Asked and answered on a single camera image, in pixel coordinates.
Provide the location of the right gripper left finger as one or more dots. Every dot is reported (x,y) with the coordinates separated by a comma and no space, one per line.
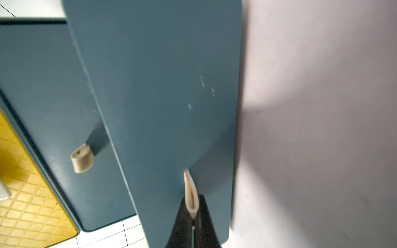
(181,235)

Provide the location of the yellow top drawer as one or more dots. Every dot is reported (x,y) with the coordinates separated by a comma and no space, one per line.
(31,217)

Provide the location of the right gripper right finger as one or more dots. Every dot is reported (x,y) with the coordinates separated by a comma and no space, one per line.
(204,234)

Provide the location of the teal bottom drawer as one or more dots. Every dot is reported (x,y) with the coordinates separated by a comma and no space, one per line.
(165,77)

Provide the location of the teal drawer cabinet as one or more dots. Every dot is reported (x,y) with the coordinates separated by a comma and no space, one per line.
(6,102)

